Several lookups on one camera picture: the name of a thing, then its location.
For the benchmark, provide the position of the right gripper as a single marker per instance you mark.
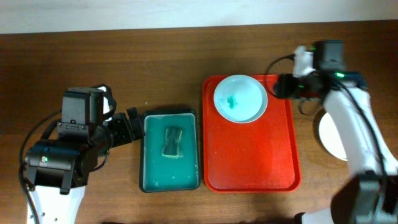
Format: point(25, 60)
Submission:
point(287, 83)

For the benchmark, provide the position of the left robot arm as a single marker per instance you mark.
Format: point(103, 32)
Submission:
point(56, 169)

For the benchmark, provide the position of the white plate green stain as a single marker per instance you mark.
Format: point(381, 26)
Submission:
point(330, 138)

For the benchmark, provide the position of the red plastic tray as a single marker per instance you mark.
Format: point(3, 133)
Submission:
point(256, 157)

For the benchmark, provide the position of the light blue plate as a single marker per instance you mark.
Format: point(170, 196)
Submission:
point(240, 99)

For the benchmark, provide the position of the dark green water tray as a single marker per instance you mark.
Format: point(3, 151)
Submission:
point(158, 173)

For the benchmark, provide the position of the green yellow sponge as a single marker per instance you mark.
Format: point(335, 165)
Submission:
point(171, 148)

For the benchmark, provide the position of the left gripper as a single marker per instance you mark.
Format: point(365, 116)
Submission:
point(125, 128)

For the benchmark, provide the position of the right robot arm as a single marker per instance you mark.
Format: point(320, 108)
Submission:
point(370, 196)

